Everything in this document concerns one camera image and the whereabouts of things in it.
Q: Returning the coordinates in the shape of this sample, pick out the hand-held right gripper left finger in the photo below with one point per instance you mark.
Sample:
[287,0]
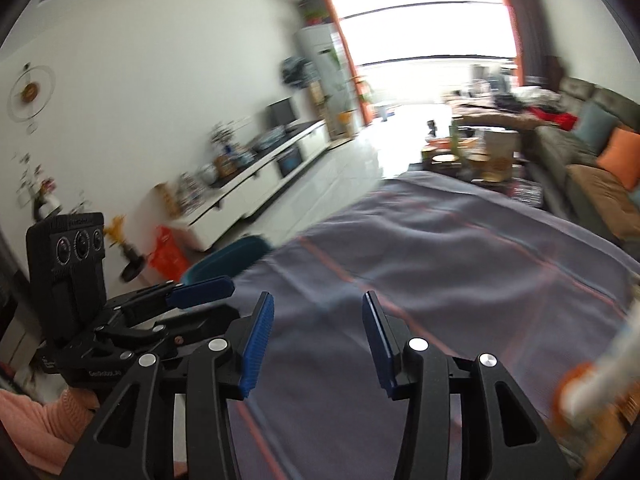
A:
[255,350]

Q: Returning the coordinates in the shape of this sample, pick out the orange cushion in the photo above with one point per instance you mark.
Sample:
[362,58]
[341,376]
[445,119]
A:
[620,157]

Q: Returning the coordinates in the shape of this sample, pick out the grey-green sofa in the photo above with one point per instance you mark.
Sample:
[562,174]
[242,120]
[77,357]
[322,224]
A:
[555,160]

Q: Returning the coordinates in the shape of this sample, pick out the beige paper bag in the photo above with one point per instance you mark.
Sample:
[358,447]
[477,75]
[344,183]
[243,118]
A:
[500,152]

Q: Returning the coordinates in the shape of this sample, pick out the white ceramic jar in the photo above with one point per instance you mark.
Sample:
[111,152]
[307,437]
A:
[210,172]

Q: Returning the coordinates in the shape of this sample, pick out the covered standing fan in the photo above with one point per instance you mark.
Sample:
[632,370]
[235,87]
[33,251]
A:
[296,72]

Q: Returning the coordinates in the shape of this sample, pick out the white and black TV cabinet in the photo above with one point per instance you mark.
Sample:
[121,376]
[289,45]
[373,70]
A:
[250,180]

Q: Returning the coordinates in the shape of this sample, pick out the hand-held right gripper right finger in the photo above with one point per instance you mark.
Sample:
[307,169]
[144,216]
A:
[380,350]

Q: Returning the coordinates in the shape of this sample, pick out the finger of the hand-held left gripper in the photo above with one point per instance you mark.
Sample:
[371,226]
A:
[210,321]
[200,292]

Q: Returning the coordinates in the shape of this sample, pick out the person's left forearm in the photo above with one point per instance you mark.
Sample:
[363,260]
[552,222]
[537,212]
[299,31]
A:
[40,420]

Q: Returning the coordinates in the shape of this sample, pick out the red cloth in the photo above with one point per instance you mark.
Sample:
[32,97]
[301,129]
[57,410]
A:
[560,120]

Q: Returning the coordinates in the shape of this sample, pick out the black monitor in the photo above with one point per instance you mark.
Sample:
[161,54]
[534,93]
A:
[281,114]

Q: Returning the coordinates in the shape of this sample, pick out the large window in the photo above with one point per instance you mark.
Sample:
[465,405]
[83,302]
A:
[425,35]

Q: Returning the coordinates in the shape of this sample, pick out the clear plastic bag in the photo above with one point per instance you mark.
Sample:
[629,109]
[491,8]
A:
[269,141]

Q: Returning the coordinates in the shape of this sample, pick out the blue cushion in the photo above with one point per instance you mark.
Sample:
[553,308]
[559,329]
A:
[595,127]

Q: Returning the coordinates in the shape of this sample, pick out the small plant in blue vase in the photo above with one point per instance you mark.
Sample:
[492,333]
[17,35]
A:
[224,137]

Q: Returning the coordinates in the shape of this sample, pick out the teal bin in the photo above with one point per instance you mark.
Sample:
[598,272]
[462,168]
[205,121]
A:
[225,255]

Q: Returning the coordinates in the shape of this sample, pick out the white standing air conditioner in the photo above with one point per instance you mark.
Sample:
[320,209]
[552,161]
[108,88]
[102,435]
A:
[325,75]

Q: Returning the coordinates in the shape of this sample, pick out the round wall clock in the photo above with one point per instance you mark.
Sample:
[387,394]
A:
[30,92]

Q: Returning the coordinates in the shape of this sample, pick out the orange plastic bag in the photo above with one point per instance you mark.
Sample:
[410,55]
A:
[167,255]

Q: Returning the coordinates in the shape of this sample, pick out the yellow flowers in black vase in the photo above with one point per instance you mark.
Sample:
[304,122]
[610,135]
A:
[127,255]

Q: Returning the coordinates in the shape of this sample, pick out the small potted plant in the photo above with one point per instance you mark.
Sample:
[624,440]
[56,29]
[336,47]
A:
[315,12]

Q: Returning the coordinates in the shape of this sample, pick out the coffee table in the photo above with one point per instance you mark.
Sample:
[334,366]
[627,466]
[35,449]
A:
[450,165]

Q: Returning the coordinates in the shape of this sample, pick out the orange and grey curtain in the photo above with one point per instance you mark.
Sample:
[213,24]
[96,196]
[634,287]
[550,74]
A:
[350,70]
[525,30]

